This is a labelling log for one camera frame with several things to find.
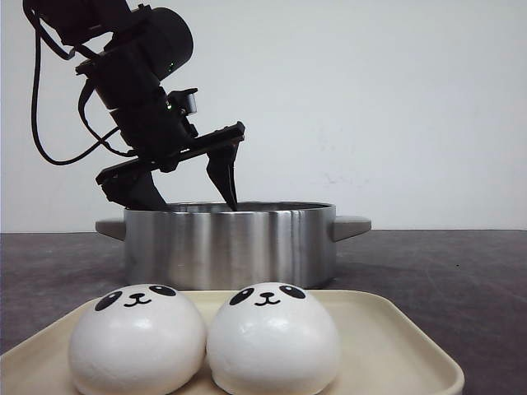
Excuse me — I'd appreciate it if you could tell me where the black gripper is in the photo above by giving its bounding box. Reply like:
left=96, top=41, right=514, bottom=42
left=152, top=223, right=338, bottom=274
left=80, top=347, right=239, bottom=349
left=96, top=88, right=245, bottom=211

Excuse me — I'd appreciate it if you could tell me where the panda bun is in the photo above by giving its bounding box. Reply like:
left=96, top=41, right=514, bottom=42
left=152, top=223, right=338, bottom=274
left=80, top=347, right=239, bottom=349
left=68, top=284, right=207, bottom=394
left=207, top=282, right=341, bottom=394

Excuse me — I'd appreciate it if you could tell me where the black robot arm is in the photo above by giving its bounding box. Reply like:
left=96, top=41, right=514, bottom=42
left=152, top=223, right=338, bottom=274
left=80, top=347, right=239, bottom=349
left=23, top=1, right=245, bottom=211

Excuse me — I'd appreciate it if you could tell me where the stainless steel steamer pot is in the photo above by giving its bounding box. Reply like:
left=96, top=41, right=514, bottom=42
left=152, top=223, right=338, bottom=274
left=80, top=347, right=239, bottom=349
left=96, top=202, right=371, bottom=290

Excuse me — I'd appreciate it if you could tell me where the cream rectangular tray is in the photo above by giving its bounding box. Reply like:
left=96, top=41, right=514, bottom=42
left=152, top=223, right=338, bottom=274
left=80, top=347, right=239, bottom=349
left=1, top=290, right=464, bottom=394

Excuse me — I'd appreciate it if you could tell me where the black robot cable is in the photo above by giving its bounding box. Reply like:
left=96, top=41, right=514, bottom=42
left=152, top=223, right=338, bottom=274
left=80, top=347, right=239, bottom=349
left=22, top=7, right=137, bottom=165

